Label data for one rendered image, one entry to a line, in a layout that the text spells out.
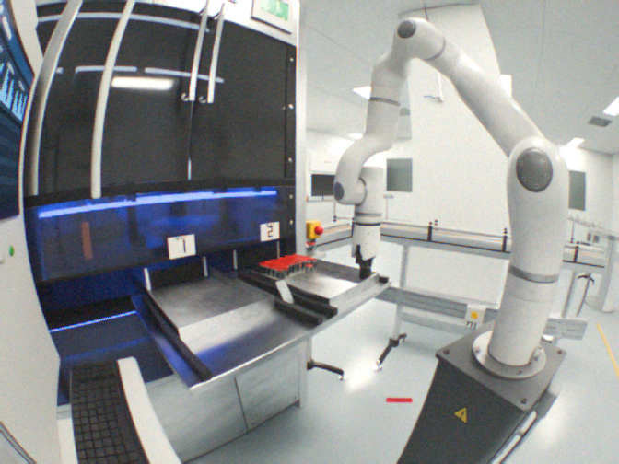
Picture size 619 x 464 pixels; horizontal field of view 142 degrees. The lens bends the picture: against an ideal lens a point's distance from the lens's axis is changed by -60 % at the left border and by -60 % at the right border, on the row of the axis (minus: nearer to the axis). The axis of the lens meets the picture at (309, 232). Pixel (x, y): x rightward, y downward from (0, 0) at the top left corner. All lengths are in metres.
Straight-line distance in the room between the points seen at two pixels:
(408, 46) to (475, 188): 1.63
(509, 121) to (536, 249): 0.24
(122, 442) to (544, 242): 0.74
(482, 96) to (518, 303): 0.38
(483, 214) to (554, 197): 1.72
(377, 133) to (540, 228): 0.47
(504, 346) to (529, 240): 0.20
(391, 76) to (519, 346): 0.68
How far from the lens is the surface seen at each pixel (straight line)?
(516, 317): 0.52
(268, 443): 1.42
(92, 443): 0.50
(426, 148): 2.22
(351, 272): 0.91
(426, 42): 0.62
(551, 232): 0.47
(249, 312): 0.63
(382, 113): 0.71
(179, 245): 0.79
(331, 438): 1.44
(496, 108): 0.54
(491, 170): 2.12
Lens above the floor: 1.18
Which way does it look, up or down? 10 degrees down
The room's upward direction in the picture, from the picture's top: straight up
